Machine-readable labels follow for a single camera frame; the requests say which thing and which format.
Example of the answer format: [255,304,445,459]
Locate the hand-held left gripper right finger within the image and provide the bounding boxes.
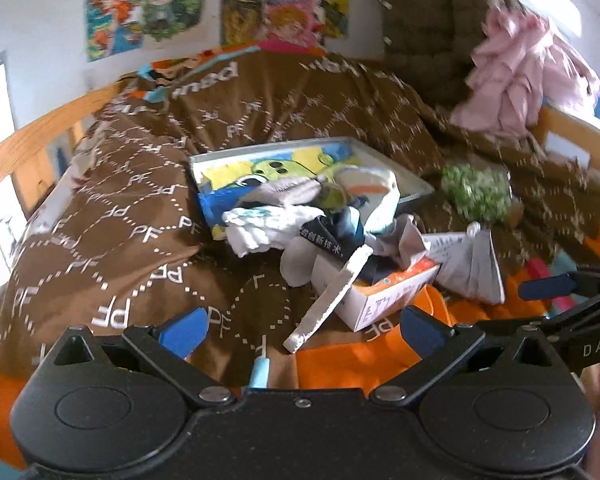
[370,306,556,406]

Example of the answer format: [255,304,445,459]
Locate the light grey sock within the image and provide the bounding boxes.
[280,236,322,287]

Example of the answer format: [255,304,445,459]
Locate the blond cartoon child wall poster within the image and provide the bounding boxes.
[127,0,208,52]

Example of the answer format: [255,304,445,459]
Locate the orange-haired girl wall poster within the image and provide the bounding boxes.
[84,0,146,63]

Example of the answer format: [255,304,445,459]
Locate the black sock label band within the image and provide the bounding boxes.
[297,215,362,262]

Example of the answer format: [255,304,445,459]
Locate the cartoon posters on wall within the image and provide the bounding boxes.
[221,0,352,46]

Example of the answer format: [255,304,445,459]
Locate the white sock with teal print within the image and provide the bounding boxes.
[222,204,327,258]

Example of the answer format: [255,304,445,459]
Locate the grey crumpled cloth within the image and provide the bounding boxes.
[372,214,432,268]

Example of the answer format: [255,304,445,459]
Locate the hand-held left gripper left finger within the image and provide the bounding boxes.
[54,308,237,409]

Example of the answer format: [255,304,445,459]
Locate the pink garment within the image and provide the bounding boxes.
[450,7,600,136]

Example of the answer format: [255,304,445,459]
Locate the white and orange carton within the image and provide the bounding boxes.
[312,252,442,332]

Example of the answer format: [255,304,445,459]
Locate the brown quilted jacket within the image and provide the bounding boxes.
[370,0,526,106]

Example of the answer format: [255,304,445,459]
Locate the grey box with cartoon lining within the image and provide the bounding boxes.
[189,136,435,241]

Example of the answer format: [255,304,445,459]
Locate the white cloth with orange patch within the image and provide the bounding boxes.
[334,166,402,237]

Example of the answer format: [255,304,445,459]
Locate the brown printed blanket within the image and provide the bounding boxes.
[0,45,600,467]

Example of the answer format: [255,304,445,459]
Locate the grey and white sock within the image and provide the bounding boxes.
[257,177,333,207]

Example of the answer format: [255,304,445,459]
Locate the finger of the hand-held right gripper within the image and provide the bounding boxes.
[519,263,600,302]
[476,292,600,343]

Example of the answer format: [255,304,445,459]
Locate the pink-titled girl wall poster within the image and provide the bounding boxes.
[260,0,327,44]

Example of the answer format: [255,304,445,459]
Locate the newspaper wrapped packet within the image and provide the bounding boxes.
[422,222,507,306]

